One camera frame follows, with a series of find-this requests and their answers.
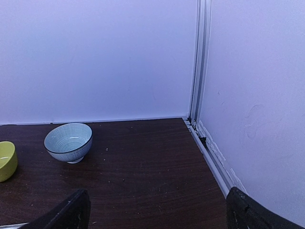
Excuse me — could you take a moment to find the green bowl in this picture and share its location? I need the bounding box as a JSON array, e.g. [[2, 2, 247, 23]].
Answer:
[[0, 141, 18, 182]]

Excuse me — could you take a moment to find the right aluminium frame post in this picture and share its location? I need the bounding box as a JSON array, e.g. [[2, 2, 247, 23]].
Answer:
[[189, 0, 212, 126]]

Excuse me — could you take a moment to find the light blue bowl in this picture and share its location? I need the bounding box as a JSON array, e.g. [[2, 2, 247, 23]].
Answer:
[[43, 123, 93, 164]]

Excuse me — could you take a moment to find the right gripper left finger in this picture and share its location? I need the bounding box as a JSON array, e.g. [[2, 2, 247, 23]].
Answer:
[[23, 189, 91, 229]]

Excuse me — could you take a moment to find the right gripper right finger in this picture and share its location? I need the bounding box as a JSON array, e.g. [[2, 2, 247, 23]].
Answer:
[[226, 187, 302, 229]]

